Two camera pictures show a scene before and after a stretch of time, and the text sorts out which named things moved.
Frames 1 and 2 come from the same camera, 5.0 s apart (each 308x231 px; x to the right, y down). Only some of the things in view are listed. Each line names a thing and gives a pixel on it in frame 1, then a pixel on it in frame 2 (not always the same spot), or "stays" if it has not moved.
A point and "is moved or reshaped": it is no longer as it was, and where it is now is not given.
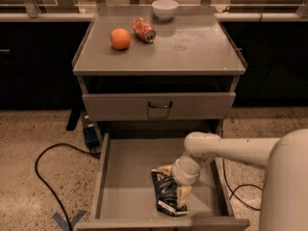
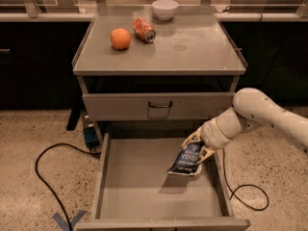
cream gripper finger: [167, 169] -> [196, 136]
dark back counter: [38, 51] stays
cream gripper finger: [183, 192] -> [205, 153]
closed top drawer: [159, 106] stays
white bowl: [165, 9] stays
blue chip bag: [166, 192] is moved or reshaped
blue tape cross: [64, 224] stays
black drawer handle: [167, 106] stays
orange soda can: [143, 30] stays
